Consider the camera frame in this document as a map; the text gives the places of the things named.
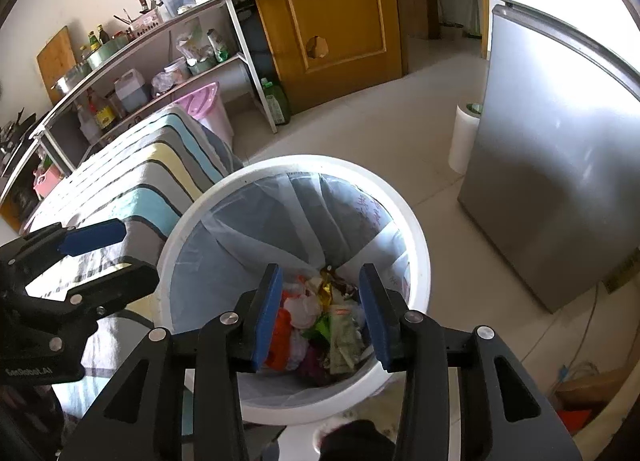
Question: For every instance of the gold foil wrapper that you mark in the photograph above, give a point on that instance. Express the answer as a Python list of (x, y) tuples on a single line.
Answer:
[(330, 291)]

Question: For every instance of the pink plastic basket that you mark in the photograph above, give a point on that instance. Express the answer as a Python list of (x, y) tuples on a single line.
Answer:
[(47, 182)]

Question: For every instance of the green and white packet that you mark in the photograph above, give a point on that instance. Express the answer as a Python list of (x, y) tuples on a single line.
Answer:
[(219, 47)]

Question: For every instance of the clear bottle with red cap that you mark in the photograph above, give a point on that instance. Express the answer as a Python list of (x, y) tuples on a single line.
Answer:
[(89, 128)]

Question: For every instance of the striped tablecloth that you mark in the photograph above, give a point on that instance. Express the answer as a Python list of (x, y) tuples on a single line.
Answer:
[(150, 176)]

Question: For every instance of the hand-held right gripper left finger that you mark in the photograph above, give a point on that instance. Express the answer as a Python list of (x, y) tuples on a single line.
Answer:
[(265, 321)]

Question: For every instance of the wooden cutting board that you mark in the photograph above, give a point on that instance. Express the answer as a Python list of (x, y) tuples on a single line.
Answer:
[(57, 58)]

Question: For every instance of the black cooking pot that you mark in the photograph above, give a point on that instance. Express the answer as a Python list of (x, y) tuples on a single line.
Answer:
[(15, 133)]

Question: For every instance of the green snack packet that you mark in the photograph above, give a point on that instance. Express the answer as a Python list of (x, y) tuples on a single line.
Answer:
[(342, 341)]

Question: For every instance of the yellow label sauce bottle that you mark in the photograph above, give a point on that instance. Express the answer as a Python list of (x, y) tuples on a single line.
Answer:
[(105, 116)]

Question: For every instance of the plastic oil jug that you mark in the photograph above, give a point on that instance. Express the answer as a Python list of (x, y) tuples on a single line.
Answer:
[(132, 93)]

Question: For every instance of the white food packet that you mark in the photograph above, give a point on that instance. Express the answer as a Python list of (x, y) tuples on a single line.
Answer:
[(192, 47)]

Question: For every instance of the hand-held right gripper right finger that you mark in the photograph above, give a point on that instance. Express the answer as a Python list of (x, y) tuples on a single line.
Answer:
[(375, 321)]

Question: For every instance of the person's black shoe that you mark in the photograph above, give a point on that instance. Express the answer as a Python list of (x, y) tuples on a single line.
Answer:
[(357, 441)]

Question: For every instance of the kitchen knife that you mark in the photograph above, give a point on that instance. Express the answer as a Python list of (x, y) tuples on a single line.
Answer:
[(144, 0)]

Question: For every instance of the green enamel basin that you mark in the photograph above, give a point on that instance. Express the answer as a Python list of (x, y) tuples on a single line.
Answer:
[(107, 55)]

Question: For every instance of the white lidded tub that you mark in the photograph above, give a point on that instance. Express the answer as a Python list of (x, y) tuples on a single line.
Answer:
[(177, 73)]

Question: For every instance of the crumpled clear plastic bag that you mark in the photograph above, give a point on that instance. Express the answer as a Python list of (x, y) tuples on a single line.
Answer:
[(161, 85)]

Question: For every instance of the brown cardboard piece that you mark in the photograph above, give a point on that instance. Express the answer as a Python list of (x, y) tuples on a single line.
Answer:
[(590, 386)]

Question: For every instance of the pink utensil basket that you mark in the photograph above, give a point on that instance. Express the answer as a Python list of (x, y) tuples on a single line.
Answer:
[(145, 26)]

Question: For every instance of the white round bin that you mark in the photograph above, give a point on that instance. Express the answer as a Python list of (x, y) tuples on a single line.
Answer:
[(350, 173)]

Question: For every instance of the green bowl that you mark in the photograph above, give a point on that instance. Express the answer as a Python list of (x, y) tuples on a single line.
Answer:
[(202, 67)]

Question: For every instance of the green glass bottle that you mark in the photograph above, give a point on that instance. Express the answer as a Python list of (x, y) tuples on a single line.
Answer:
[(277, 103)]

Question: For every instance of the translucent bin liner bag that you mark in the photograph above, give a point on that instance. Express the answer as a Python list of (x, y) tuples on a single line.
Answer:
[(300, 221)]

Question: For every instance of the brown wooden door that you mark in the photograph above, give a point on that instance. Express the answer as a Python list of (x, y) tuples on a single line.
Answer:
[(340, 16)]

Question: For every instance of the pink lidded storage bin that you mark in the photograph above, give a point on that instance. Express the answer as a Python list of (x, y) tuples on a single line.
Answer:
[(200, 101)]

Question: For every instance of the metal basin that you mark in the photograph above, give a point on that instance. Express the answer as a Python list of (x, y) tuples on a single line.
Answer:
[(70, 82)]

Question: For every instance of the silver refrigerator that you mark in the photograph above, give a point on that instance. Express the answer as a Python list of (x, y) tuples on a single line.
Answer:
[(540, 141)]

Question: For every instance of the white plastic bag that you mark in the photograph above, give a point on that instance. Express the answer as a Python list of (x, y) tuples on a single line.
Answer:
[(302, 306)]

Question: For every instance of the dark sauce bottle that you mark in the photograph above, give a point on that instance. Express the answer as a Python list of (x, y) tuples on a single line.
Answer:
[(102, 38)]

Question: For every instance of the grey metal shelf rack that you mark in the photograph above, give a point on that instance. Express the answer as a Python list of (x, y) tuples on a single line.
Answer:
[(235, 26)]

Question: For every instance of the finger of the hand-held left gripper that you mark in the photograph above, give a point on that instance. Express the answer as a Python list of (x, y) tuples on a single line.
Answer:
[(115, 283), (95, 236)]

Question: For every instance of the white paper roll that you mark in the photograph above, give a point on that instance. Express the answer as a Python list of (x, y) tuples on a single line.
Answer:
[(462, 141)]

